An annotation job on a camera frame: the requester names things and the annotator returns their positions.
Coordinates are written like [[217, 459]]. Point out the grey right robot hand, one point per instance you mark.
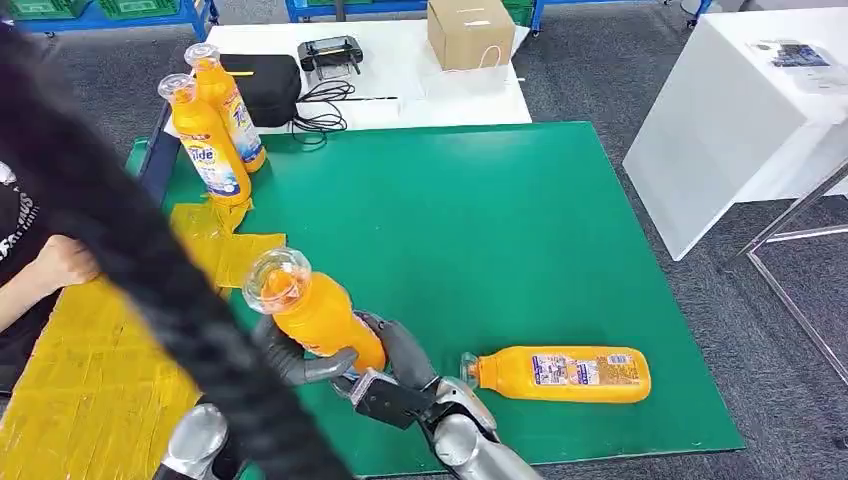
[[404, 358]]

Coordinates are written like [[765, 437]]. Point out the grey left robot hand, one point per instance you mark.
[[298, 371]]

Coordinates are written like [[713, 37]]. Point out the orange drink bottle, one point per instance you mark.
[[318, 311], [503, 384]]

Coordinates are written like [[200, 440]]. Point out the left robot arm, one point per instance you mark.
[[195, 440]]

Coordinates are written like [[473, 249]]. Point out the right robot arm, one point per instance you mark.
[[464, 444]]

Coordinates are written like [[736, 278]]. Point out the green table mat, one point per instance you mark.
[[464, 232]]

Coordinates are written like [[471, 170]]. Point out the yellow sheet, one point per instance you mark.
[[79, 397]]

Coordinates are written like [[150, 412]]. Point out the orange bottle with Tide label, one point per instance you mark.
[[205, 159], [222, 86]]

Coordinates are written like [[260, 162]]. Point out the white table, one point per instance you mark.
[[397, 112]]

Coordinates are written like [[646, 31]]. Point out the dark blue panel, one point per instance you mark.
[[158, 159]]

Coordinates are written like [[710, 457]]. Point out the person's hand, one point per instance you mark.
[[63, 262]]

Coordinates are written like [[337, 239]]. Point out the black bag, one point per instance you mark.
[[265, 93]]

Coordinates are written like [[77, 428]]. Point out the black handheld controller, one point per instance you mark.
[[329, 53]]

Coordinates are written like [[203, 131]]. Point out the person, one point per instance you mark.
[[16, 218]]

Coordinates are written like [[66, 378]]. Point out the cardboard box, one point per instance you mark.
[[467, 33]]

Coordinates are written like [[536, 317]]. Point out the blue shelf rack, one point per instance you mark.
[[132, 24], [344, 10]]

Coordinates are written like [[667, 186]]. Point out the green plastic crate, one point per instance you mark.
[[139, 8], [46, 8], [518, 12]]

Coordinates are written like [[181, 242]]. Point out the white cabinet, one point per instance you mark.
[[715, 132]]

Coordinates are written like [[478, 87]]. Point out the clear bag with blue board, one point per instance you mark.
[[798, 56]]

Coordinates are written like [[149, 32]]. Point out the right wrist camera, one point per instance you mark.
[[391, 404]]

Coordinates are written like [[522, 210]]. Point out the metal frame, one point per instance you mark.
[[808, 232]]

